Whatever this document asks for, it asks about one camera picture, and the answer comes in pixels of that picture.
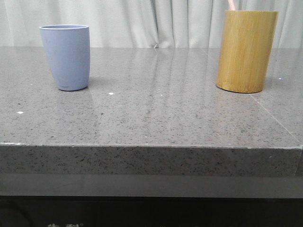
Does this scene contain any blue plastic cup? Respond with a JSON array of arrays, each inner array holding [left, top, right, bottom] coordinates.
[[39, 25, 90, 91]]

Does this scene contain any white curtain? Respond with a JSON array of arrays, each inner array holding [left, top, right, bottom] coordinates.
[[0, 0, 303, 49]]

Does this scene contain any bamboo cylinder holder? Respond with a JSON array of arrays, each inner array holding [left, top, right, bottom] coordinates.
[[215, 10, 278, 93]]

